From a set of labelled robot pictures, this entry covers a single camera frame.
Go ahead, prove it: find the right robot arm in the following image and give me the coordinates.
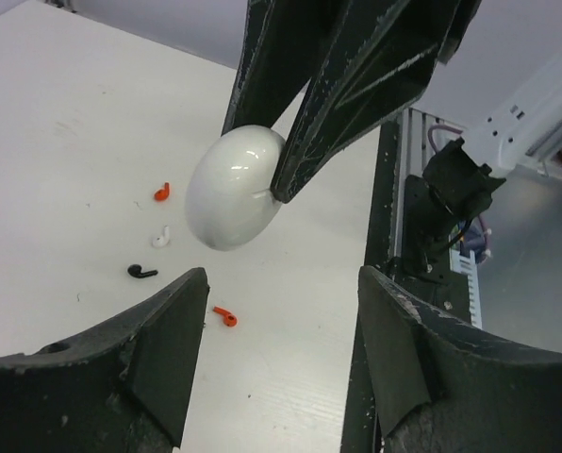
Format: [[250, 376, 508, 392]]
[[223, 1, 562, 275]]

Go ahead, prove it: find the black earbud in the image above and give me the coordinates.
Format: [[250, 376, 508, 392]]
[[126, 264, 158, 279]]

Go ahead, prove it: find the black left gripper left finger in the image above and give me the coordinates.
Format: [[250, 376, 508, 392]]
[[0, 268, 209, 452]]

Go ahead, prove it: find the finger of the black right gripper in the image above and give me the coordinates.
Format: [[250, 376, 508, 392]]
[[272, 1, 480, 203], [222, 0, 345, 134]]

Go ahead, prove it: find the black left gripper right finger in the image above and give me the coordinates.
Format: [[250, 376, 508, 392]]
[[358, 266, 562, 452]]

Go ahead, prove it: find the white cable duct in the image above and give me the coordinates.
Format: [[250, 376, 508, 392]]
[[450, 225, 488, 329]]

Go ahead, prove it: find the orange earbud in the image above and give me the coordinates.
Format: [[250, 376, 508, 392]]
[[213, 306, 238, 327], [153, 182, 171, 202]]

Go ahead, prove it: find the white earbud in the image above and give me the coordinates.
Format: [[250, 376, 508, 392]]
[[151, 226, 171, 248]]

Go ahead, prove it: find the white earbud charging case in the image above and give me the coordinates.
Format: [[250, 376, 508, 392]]
[[185, 126, 285, 251]]

